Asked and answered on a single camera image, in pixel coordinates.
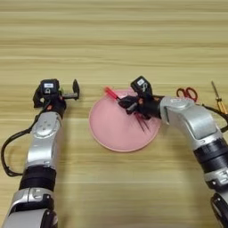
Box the red handled scissors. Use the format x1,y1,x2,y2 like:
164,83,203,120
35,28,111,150
175,86,199,103

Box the yellow handled screwdriver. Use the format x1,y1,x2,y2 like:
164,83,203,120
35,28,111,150
210,80,228,116

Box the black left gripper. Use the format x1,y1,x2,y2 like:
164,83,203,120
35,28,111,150
32,78,80,118

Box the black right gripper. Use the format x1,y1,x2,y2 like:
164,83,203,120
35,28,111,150
117,94,164,121

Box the pink round plate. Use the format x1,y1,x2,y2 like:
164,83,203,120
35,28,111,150
88,88,162,153

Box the right gripper's black labelled box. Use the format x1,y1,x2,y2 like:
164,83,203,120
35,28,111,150
130,76,153,97

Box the red marker pen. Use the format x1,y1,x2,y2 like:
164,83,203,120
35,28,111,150
103,85,122,102

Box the left gripper's black labelled box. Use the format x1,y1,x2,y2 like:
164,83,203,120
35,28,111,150
40,78,61,96

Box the left arm's black cable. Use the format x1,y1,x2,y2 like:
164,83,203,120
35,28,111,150
0,107,47,178

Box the gripper's black labelled box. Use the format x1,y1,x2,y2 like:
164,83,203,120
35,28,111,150
130,76,153,97
40,78,61,96

